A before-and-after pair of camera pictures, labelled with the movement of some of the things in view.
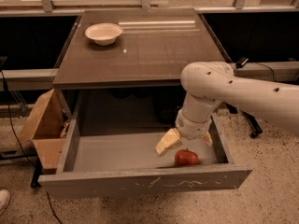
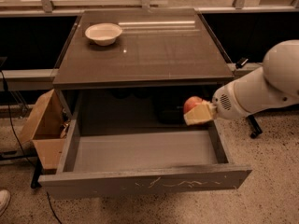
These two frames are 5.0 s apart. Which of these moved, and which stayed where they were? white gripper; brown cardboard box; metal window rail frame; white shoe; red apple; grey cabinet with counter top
Moved: white gripper; red apple
Stayed: metal window rail frame; grey cabinet with counter top; white shoe; brown cardboard box
